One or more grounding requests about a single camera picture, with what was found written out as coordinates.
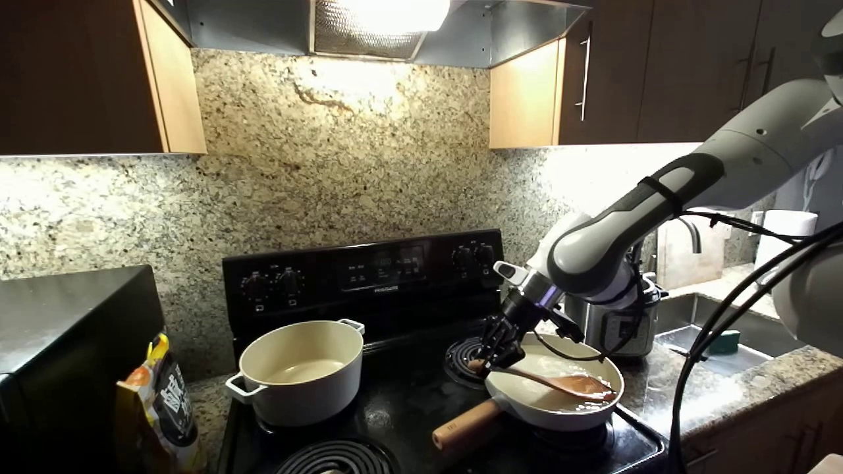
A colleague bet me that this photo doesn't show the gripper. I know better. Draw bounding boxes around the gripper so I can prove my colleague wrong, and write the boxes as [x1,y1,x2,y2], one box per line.
[474,287,550,379]

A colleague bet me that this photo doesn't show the wooden spoon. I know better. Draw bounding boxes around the wooden spoon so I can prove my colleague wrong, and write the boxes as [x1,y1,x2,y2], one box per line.
[468,359,617,403]

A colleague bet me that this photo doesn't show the coil burner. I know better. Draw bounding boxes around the coil burner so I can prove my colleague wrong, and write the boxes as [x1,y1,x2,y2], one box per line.
[273,438,400,474]
[444,336,492,390]

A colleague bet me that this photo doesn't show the black stove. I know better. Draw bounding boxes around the black stove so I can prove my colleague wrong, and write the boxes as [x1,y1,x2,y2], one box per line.
[216,228,670,474]

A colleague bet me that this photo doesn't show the silver pressure cooker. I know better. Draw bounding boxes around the silver pressure cooker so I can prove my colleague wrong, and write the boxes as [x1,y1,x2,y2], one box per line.
[565,275,667,360]

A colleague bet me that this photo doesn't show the white cutting board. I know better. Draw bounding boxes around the white cutting board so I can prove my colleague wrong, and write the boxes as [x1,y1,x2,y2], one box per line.
[656,216,729,291]

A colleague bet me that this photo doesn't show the tap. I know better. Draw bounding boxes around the tap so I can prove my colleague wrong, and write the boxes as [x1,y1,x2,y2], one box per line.
[677,217,703,255]

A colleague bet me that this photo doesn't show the green sponge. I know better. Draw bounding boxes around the green sponge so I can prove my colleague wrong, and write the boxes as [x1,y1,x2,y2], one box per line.
[707,329,742,357]

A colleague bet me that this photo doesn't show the steel sink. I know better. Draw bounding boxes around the steel sink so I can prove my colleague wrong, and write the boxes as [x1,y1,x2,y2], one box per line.
[655,292,809,377]

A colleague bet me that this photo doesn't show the wooden base cabinet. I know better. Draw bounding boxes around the wooden base cabinet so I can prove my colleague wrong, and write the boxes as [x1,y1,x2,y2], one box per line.
[680,373,843,474]

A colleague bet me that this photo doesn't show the paper towel roll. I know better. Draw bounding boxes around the paper towel roll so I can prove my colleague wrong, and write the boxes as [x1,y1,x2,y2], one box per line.
[753,209,819,280]

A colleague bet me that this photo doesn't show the steel range hood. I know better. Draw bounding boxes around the steel range hood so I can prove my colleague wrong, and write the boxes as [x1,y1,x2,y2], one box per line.
[148,0,591,69]

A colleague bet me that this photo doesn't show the snack bag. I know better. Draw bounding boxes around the snack bag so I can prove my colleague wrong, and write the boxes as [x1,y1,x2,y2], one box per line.
[115,332,209,474]

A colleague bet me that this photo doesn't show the black microwave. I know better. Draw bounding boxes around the black microwave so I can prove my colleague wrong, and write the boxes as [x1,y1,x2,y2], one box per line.
[0,265,167,474]

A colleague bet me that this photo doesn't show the white pan with wooden handle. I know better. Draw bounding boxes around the white pan with wooden handle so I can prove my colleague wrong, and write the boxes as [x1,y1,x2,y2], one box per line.
[431,332,625,452]

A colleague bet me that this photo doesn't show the white pot with handles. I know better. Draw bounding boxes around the white pot with handles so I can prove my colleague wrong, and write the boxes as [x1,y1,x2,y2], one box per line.
[225,318,366,428]

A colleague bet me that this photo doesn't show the silver cabinet door handle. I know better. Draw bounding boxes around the silver cabinet door handle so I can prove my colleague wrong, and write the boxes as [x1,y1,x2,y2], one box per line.
[575,36,592,123]

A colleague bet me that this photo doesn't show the dark wooden wall cabinet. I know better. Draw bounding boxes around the dark wooden wall cabinet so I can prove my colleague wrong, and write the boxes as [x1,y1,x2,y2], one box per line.
[489,0,843,150]
[0,0,209,157]

